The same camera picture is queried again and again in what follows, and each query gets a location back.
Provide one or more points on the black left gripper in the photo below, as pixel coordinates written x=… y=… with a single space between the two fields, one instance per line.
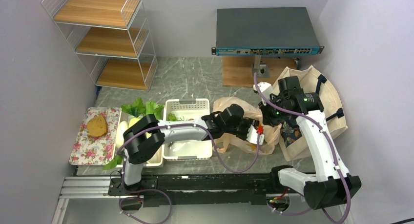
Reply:
x=248 y=122

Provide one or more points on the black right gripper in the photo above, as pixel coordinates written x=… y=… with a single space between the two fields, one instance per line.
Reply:
x=269 y=118

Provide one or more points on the orange plastic grocery bag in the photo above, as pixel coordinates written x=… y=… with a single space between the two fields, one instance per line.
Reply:
x=272 y=135

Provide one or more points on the beige canvas tote bag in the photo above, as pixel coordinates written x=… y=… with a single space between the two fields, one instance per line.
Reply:
x=292 y=143

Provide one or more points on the green lettuce leaf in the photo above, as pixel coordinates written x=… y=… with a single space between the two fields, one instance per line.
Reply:
x=152 y=107

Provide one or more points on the large white daikon radish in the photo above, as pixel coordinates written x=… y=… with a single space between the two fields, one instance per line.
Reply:
x=135 y=109

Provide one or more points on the brown bread slice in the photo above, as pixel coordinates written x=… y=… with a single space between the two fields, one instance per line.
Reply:
x=97 y=127

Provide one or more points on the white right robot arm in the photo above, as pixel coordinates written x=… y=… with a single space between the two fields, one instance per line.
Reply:
x=332 y=184

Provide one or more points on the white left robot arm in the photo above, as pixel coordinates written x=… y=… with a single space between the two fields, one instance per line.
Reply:
x=143 y=139

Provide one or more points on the right white plastic basket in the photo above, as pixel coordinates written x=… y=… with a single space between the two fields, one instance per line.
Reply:
x=185 y=110

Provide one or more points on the wooden board with metal stand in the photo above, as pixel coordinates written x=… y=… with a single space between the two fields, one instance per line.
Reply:
x=237 y=71

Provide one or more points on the floral pattern tray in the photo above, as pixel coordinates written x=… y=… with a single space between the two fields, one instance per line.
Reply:
x=89 y=150

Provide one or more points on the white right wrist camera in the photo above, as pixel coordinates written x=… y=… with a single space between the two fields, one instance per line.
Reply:
x=266 y=89

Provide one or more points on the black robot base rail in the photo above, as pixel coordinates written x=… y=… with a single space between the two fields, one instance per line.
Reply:
x=156 y=190

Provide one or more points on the dark grey network switch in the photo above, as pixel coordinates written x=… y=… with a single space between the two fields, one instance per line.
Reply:
x=277 y=31

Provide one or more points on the white wire wooden shelf rack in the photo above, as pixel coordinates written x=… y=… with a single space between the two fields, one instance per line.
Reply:
x=111 y=39

